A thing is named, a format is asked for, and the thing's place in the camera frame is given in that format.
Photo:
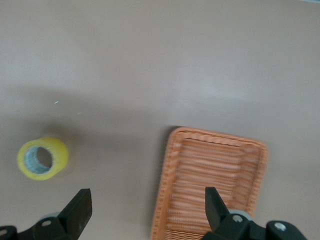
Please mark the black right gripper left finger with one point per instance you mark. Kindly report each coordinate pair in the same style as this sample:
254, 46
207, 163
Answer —
75, 215

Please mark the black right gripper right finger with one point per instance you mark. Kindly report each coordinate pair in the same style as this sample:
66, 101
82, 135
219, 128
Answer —
225, 220

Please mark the yellowish clear tape roll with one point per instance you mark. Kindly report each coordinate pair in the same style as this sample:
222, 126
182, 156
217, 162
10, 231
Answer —
56, 155

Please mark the brown wicker basket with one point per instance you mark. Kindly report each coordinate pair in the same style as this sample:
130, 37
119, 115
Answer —
212, 162

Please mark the brown table cover cloth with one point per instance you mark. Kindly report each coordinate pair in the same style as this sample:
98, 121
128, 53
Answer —
160, 62

